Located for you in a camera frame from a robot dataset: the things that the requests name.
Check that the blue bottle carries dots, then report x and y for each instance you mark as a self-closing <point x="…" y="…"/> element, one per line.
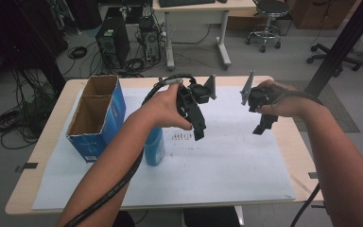
<point x="155" y="148"/>

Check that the white-legged wooden desk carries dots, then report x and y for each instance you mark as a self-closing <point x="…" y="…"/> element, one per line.
<point x="201" y="15"/>

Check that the black keyboard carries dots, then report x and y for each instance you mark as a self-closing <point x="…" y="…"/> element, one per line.
<point x="186" y="2"/>

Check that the black tape strip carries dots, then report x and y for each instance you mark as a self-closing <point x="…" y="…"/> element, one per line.
<point x="28" y="165"/>
<point x="313" y="175"/>

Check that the brown wooden cabinet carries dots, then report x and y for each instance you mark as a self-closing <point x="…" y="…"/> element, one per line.
<point x="321" y="14"/>

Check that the black metal pillar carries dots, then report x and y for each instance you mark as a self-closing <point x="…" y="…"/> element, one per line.
<point x="343" y="41"/>

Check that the black office chair base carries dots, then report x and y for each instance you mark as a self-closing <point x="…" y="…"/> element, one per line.
<point x="331" y="56"/>

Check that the black computer tower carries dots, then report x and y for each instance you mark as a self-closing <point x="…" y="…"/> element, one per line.
<point x="113" y="41"/>

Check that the open-frame computer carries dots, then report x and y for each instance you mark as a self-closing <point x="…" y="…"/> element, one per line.
<point x="151" y="41"/>

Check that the light wooden table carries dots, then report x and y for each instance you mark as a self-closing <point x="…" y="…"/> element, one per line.
<point x="287" y="138"/>

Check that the blue cardboard box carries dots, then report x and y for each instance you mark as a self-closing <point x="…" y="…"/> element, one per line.
<point x="113" y="119"/>

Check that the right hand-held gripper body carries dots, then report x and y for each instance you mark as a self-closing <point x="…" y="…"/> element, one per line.
<point x="258" y="97"/>

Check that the black computer mouse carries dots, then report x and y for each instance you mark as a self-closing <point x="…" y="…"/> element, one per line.
<point x="222" y="1"/>

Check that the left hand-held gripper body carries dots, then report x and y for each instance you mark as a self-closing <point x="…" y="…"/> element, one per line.
<point x="190" y="101"/>

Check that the black round stool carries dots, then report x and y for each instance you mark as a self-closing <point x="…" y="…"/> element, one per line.
<point x="271" y="9"/>

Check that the white paper sheet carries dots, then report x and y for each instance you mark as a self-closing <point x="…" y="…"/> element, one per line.
<point x="227" y="164"/>

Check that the person's right hand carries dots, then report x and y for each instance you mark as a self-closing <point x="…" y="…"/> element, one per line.
<point x="288" y="102"/>

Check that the person's dark trouser leg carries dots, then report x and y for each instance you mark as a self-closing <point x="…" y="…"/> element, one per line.
<point x="124" y="220"/>

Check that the person's left hand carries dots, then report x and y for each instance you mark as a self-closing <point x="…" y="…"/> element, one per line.
<point x="160" y="108"/>

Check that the dark equipment rack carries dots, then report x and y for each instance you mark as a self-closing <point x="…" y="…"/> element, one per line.
<point x="19" y="31"/>

